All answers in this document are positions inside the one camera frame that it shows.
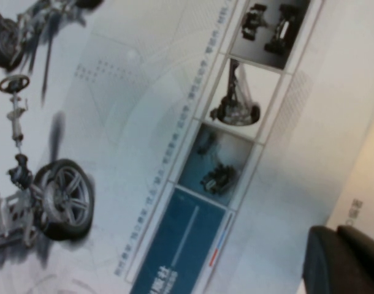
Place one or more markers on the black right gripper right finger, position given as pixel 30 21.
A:
pixel 368 245

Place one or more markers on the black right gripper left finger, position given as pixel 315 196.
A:
pixel 325 266

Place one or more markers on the white car suspension book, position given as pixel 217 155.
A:
pixel 144 122

